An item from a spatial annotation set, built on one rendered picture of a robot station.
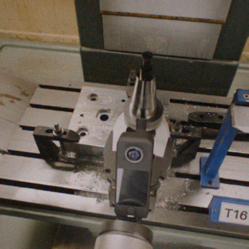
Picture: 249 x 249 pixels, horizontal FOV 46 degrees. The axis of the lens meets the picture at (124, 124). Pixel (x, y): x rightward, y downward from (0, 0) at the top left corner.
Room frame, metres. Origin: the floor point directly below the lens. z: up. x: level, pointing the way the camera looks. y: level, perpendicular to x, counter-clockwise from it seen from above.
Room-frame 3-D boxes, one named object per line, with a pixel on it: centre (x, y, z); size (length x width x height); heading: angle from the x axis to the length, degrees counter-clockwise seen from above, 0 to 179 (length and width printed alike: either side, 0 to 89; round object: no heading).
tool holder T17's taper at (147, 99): (0.31, -0.03, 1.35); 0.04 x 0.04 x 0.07
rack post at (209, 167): (0.43, -0.25, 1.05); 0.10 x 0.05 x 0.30; 171
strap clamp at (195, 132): (0.51, -0.15, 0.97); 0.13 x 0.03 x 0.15; 81
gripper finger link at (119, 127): (0.29, 0.01, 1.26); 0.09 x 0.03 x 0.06; 5
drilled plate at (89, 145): (0.57, 0.01, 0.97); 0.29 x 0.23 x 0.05; 81
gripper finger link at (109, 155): (0.24, 0.01, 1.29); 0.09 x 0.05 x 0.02; 5
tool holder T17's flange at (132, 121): (0.31, -0.03, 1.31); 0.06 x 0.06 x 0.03
